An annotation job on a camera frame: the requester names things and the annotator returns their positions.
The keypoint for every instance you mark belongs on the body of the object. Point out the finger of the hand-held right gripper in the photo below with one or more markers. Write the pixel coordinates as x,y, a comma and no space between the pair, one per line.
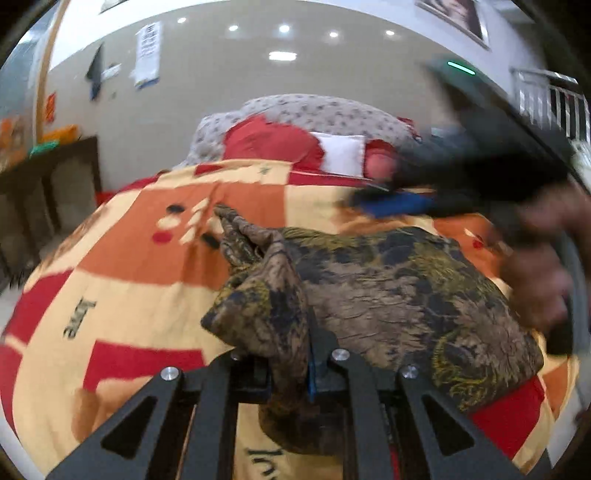
397,203

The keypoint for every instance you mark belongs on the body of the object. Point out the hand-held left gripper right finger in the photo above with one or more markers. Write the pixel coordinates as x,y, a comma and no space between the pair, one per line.
325,369

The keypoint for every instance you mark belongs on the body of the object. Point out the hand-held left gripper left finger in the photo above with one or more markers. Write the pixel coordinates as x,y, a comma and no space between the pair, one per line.
251,383

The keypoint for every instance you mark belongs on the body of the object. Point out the floral patterned dark garment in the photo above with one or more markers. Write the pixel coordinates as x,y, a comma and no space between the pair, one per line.
378,295

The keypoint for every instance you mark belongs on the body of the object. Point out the person's right hand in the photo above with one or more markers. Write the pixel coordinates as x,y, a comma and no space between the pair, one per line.
535,277

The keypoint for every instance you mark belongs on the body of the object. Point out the small red heart cushion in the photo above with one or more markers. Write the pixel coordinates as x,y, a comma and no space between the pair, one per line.
381,161

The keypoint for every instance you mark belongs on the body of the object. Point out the white pillow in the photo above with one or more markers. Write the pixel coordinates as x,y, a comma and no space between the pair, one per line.
339,154

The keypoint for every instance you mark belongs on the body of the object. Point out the metal railing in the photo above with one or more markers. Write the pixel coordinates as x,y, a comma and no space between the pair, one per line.
558,106

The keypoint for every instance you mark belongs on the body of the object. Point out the large red heart cushion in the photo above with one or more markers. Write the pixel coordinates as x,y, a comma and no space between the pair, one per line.
272,143

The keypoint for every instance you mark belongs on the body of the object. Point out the orange cream printed blanket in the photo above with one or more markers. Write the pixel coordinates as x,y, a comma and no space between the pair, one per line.
129,277

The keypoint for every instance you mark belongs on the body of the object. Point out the recessed ceiling lights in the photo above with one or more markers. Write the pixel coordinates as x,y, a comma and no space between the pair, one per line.
282,56

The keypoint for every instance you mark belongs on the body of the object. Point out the dark wooden table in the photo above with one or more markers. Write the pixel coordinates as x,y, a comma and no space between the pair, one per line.
41,194

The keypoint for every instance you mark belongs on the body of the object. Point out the green cloth item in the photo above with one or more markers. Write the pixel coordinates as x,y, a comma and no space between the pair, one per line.
44,148

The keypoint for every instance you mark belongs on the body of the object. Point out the orange plastic basket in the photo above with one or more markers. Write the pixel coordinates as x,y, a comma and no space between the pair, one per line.
60,134

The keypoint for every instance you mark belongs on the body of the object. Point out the dark hanging cloth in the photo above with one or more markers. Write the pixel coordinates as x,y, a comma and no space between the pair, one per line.
95,71

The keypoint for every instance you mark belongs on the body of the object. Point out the framed wall picture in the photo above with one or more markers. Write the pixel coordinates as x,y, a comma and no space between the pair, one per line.
455,18

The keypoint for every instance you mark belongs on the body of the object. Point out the white blue wall poster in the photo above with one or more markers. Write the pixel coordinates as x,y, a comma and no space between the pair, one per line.
147,53

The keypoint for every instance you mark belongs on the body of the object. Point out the small white wall paper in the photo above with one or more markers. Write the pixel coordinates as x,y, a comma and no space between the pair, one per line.
111,72

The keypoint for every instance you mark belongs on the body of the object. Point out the red wall decoration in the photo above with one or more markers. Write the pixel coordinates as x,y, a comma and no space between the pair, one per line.
51,107

